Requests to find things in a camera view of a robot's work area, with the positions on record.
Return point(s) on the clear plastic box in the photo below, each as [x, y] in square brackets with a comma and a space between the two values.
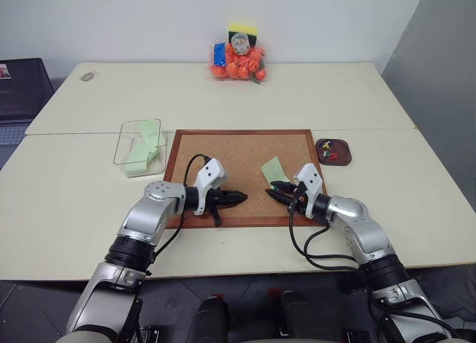
[121, 149]

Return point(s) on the black laptop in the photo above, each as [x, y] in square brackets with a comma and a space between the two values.
[22, 90]

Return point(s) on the yellow pushpin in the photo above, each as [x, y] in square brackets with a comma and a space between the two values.
[327, 145]

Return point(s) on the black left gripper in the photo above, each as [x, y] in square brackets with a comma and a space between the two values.
[215, 199]

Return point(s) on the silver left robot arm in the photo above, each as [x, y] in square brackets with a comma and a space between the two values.
[141, 220]

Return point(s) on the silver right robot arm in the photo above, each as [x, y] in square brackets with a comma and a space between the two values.
[362, 224]

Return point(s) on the clear round container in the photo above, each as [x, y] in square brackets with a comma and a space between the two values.
[240, 44]

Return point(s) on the single green sticky note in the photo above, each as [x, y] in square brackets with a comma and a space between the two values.
[273, 169]

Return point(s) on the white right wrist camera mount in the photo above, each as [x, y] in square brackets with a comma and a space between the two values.
[309, 177]

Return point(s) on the small grey oval object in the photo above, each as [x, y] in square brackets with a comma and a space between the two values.
[88, 76]

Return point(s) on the blue pack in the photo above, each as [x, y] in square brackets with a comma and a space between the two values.
[219, 54]

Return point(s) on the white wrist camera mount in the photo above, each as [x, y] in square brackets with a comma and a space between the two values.
[208, 173]
[309, 177]

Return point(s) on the wood framed cork board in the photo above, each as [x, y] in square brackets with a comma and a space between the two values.
[241, 153]

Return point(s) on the yellow and black sponge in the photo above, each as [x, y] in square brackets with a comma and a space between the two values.
[243, 27]

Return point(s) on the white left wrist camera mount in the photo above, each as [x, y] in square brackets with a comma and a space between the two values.
[208, 173]

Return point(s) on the brown square tray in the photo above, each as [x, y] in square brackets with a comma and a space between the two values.
[342, 155]

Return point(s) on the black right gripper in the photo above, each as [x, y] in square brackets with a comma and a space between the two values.
[299, 198]

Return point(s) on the red pushpin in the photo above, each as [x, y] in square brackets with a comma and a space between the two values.
[333, 156]

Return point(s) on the bag of orange items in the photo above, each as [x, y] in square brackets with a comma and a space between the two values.
[241, 65]

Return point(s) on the dark rounded shape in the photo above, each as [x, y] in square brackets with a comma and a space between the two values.
[210, 320]
[297, 317]

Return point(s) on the stack of green notes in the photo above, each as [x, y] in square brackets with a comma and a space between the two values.
[143, 153]

